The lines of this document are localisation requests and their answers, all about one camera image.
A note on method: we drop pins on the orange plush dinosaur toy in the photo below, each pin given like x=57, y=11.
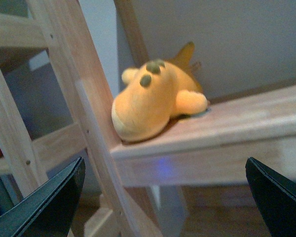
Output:
x=155, y=93

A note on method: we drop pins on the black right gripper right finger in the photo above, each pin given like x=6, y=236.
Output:
x=275, y=197

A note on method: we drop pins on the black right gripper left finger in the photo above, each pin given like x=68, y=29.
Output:
x=49, y=210

